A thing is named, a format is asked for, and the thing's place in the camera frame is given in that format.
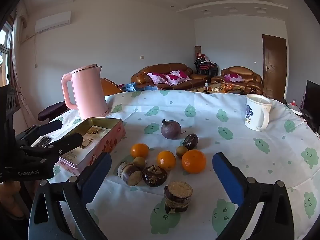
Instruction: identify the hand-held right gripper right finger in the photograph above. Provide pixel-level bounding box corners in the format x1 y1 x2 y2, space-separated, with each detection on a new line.
212 152 295 240

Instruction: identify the blue clothing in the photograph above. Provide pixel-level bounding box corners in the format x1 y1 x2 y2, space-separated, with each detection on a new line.
122 82 159 92

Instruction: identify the white wall air conditioner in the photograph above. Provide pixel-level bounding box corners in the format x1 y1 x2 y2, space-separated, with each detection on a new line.
35 11 72 33

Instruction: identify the purple beetroot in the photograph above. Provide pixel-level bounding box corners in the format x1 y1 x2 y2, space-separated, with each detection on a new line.
161 119 187 140

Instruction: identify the brown leather sofa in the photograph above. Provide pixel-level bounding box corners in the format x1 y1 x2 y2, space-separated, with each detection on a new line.
131 63 211 90

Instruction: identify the person's left forearm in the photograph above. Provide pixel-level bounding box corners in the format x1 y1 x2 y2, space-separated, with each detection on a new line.
0 180 26 217

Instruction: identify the short sugarcane piece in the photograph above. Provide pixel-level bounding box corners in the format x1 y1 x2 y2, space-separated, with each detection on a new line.
117 161 142 187
164 181 193 214

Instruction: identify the dark brown water chestnut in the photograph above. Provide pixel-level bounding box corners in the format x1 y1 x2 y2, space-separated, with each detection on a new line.
142 165 168 187

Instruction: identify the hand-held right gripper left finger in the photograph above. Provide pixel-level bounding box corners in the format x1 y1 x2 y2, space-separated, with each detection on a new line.
28 152 112 240

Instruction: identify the brown wooden door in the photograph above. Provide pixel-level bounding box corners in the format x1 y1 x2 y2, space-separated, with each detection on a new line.
262 34 287 98

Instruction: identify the black television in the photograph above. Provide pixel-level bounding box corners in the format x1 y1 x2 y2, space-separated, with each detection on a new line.
301 80 320 133

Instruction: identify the orange leather chair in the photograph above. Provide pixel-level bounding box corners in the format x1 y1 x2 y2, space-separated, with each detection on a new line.
100 78 123 97

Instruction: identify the small yellow round fruit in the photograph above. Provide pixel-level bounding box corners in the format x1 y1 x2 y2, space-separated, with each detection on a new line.
132 156 146 170
176 145 188 159

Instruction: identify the small orange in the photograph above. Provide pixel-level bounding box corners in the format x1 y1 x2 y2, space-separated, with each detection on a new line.
131 143 150 159

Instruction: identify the white mug with blue print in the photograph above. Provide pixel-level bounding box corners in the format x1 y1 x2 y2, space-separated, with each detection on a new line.
244 94 273 131

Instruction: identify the pink curtain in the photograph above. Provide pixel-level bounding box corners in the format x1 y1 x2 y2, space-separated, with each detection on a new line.
10 5 33 130

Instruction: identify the stack of dark chairs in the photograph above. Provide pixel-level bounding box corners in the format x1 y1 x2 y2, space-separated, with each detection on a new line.
194 57 218 78

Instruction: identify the large orange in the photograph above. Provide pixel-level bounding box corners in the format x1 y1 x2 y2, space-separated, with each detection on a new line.
181 149 207 174

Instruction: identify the medium orange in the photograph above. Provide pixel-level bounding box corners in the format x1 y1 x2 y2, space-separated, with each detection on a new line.
157 150 177 170

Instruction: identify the white tablecloth with green print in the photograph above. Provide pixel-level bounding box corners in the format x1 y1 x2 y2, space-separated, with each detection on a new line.
47 89 320 240

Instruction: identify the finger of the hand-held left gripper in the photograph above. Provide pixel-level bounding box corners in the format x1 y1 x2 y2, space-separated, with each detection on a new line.
15 119 63 147
21 132 84 166

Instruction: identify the printed paper leaflet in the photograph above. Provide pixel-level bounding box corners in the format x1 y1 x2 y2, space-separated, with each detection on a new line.
61 125 111 161

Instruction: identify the pink tin box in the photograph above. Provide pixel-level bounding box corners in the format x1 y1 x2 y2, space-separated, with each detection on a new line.
31 117 126 175

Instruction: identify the pink floral pillow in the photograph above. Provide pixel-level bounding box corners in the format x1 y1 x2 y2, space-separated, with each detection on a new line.
224 74 244 83
166 70 191 85
146 72 170 84

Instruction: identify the brown leather armchair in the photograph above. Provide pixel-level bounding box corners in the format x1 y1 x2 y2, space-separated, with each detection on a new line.
211 66 263 95

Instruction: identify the pink electric kettle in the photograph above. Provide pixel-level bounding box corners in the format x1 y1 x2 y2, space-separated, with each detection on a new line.
61 64 110 118

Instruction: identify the dark padded chair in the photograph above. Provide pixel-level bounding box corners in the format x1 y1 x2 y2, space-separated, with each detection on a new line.
38 102 68 121

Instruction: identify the window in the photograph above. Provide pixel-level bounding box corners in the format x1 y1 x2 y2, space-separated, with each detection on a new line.
0 21 13 88

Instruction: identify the glass coffee table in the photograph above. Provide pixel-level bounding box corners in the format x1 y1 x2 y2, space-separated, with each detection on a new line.
186 82 247 95

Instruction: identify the dark passion fruit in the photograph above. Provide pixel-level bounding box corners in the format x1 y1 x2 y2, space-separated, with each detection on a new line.
183 133 199 150

